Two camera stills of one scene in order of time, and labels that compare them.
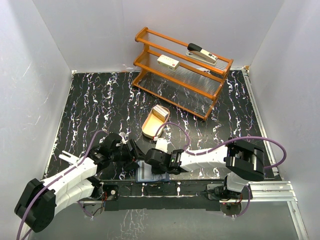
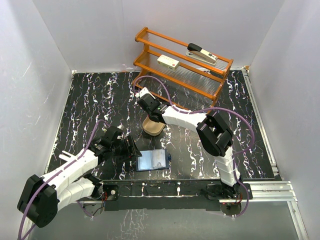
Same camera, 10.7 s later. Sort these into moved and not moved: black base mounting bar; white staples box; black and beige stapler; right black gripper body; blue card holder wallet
Moved: right black gripper body; blue card holder wallet
Not moved: white staples box; black and beige stapler; black base mounting bar
